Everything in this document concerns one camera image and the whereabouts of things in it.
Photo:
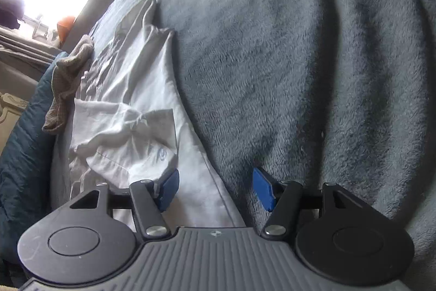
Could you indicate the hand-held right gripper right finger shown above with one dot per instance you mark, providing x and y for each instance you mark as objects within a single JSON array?
[{"x": 264, "y": 188}]

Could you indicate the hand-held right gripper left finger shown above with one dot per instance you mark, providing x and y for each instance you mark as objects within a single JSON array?
[{"x": 169, "y": 190}]

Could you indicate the white button shirt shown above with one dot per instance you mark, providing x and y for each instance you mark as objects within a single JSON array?
[{"x": 136, "y": 100}]

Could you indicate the beige knitted sweater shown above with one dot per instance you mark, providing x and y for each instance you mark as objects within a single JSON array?
[{"x": 66, "y": 72}]

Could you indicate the cream carved headboard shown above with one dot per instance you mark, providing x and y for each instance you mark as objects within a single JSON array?
[{"x": 10, "y": 113}]

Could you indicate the orange bag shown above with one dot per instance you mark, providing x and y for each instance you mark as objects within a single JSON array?
[{"x": 66, "y": 26}]

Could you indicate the grey curtain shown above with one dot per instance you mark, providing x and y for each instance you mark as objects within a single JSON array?
[{"x": 24, "y": 55}]

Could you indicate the large hanging dark garment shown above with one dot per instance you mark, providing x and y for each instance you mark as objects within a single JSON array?
[{"x": 10, "y": 9}]

